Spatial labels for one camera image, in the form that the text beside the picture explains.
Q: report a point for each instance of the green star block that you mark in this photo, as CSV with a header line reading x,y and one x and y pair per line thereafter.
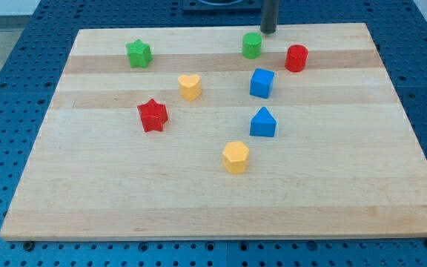
x,y
139,53

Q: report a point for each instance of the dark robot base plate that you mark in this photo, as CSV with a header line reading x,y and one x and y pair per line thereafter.
x,y
189,6

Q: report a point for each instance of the green cylinder block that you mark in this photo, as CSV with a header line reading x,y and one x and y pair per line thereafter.
x,y
251,45

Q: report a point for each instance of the yellow hexagon block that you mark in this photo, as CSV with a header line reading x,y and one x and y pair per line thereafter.
x,y
235,157

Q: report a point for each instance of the red cylinder block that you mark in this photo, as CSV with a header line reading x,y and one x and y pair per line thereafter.
x,y
296,58

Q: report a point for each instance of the red star block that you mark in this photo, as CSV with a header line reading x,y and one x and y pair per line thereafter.
x,y
153,115

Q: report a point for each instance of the wooden board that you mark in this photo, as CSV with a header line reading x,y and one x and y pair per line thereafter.
x,y
344,162

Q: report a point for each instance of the blue triangle block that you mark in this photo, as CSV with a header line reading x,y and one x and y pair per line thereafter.
x,y
263,124

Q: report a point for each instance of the yellow heart block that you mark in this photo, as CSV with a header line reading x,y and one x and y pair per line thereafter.
x,y
190,87

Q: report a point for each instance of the blue cube block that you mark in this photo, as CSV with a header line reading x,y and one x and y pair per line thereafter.
x,y
261,83

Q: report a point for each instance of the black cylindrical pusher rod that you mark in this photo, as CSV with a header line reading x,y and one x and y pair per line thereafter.
x,y
269,18

